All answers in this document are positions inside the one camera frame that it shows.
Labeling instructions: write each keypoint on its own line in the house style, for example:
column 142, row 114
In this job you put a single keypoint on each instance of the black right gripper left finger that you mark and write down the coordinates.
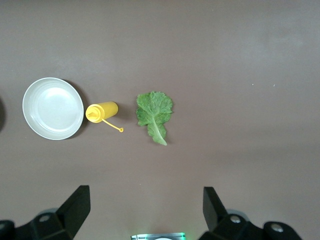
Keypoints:
column 67, row 215

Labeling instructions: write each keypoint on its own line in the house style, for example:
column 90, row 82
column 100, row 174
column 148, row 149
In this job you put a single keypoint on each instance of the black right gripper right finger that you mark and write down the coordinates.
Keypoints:
column 217, row 215

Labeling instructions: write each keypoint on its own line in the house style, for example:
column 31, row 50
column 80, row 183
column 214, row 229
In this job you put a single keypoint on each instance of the yellow squeeze bottle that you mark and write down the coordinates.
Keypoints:
column 103, row 111

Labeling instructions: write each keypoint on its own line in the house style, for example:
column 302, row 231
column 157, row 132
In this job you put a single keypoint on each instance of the green lettuce leaf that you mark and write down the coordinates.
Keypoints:
column 153, row 111

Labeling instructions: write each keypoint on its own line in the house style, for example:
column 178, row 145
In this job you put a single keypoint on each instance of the beige plate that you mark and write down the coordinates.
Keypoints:
column 53, row 108

